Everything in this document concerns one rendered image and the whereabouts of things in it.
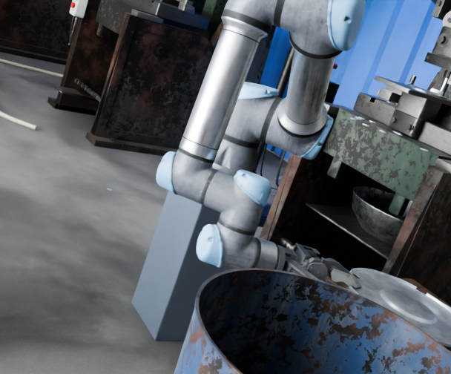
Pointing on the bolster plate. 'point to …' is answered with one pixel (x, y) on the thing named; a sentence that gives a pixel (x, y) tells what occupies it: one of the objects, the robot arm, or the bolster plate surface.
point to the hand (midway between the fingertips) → (356, 289)
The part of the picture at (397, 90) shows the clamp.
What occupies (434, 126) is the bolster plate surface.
